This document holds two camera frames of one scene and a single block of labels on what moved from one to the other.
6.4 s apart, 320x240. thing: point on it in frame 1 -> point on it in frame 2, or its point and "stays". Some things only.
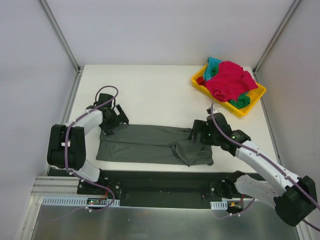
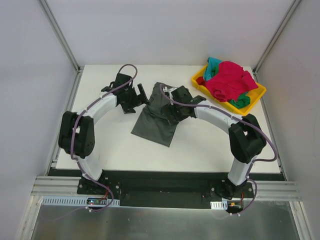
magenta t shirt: [231, 81] stays
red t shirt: [201, 81] stays
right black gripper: [198, 132] -> [171, 113]
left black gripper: [115, 121] -> [135, 97]
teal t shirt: [211, 62] stays
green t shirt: [243, 100] stays
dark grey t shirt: [143, 144] -> [154, 124]
